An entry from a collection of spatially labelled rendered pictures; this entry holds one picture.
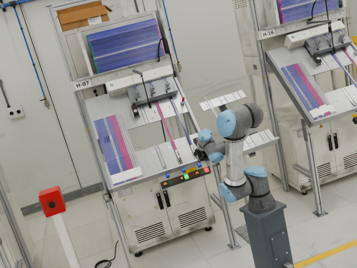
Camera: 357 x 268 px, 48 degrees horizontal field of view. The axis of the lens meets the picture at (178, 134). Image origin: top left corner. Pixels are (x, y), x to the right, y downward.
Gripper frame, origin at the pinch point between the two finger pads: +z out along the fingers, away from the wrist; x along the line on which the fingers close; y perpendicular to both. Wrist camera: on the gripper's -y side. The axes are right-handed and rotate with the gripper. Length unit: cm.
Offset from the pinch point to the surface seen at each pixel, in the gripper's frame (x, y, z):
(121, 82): -29, -73, 1
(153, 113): -15.1, -46.4, 9.2
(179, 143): -6.2, -18.1, 9.5
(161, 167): -23.7, -5.9, 9.7
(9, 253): -136, 1, 55
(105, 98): -43, -70, 9
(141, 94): -19, -60, 3
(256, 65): 85, -78, 35
